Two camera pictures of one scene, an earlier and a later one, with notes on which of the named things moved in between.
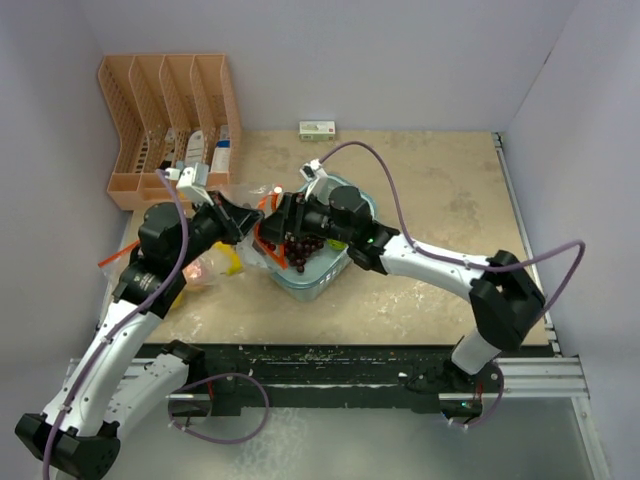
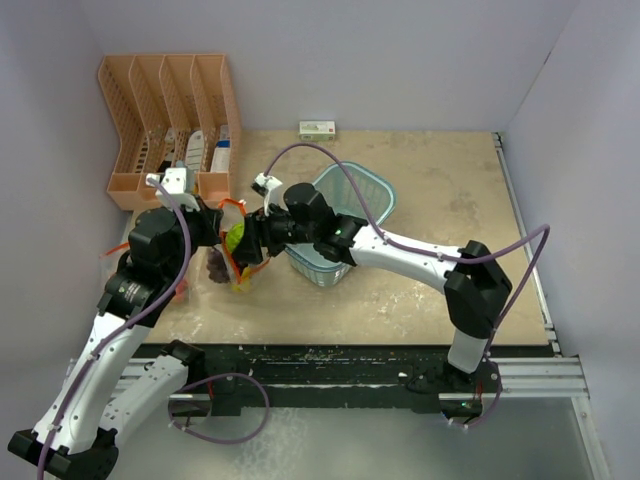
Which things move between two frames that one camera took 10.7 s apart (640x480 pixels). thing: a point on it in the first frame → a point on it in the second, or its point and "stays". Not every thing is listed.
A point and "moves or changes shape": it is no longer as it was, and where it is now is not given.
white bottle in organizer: (195, 148) stays
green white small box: (320, 131) stays
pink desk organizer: (168, 111) stays
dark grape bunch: (297, 250) → (217, 267)
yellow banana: (231, 249) → (246, 280)
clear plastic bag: (253, 249) moves or changes shape
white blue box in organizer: (221, 157) stays
